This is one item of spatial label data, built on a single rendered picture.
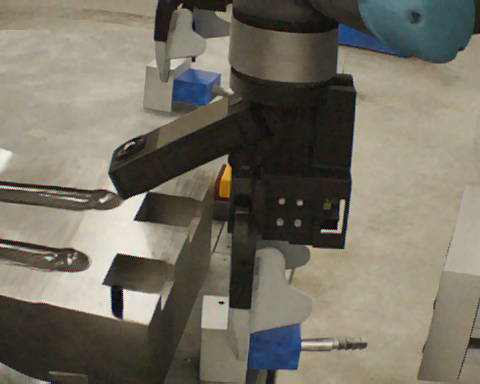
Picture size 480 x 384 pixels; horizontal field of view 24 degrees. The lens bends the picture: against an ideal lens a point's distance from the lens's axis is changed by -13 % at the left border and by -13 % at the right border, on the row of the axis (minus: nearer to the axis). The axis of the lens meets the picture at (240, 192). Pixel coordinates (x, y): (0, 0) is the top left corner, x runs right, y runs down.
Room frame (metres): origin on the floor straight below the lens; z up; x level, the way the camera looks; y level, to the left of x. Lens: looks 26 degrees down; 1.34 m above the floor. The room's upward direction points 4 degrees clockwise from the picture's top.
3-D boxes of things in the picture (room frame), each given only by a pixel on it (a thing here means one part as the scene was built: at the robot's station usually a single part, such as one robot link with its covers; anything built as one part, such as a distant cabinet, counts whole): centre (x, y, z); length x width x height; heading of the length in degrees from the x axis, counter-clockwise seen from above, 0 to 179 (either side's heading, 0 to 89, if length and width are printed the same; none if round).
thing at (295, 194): (0.81, -0.03, 0.99); 0.09 x 0.08 x 0.12; 91
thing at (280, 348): (0.81, -0.04, 0.83); 0.13 x 0.05 x 0.05; 91
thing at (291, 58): (0.81, -0.02, 1.07); 0.08 x 0.08 x 0.05
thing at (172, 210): (0.90, 0.05, 0.87); 0.05 x 0.05 x 0.04; 82
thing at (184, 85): (1.33, 0.05, 0.83); 0.13 x 0.05 x 0.05; 70
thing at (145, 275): (0.79, 0.07, 0.87); 0.05 x 0.05 x 0.04; 82
